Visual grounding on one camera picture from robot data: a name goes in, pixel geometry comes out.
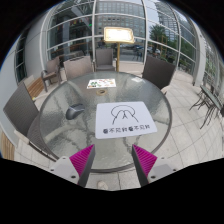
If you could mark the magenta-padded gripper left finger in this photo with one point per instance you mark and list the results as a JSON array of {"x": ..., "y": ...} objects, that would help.
[{"x": 66, "y": 168}]

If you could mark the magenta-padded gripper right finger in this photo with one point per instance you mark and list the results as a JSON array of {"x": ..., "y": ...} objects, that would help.
[{"x": 159, "y": 168}]

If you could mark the white mouse pad with drawing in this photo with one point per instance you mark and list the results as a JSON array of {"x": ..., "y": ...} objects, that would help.
[{"x": 125, "y": 128}]

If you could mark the wooden slat bench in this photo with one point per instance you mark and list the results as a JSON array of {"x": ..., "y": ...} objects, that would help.
[
  {"x": 7, "y": 146},
  {"x": 36, "y": 88}
]

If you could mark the green metal bistro table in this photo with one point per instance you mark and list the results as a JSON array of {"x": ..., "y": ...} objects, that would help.
[{"x": 211, "y": 98}]

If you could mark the white sheet with food pictures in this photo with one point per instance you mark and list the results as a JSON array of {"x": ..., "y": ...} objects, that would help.
[{"x": 101, "y": 83}]

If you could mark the golden menu stand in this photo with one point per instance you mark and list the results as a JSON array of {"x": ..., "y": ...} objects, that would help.
[{"x": 118, "y": 34}]

